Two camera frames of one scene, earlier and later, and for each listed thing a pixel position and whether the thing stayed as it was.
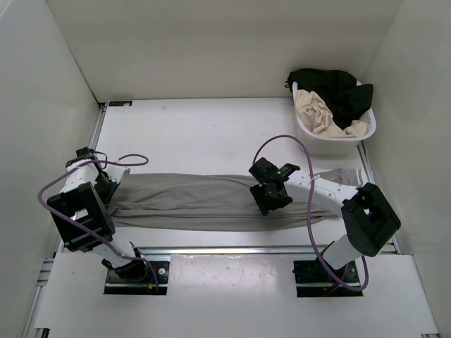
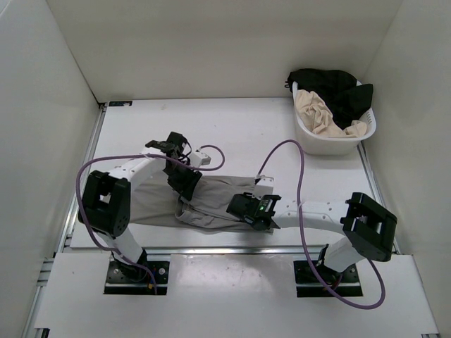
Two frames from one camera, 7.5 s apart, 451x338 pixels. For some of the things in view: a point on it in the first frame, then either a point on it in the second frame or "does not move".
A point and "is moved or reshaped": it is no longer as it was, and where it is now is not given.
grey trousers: x=212 y=202 is moved or reshaped
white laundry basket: x=314 y=144 does not move
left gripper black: x=107 y=198 to x=185 y=188
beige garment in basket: x=314 y=115 does not move
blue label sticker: x=120 y=103 does not move
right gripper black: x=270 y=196 to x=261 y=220
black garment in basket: x=346 y=99 does not move
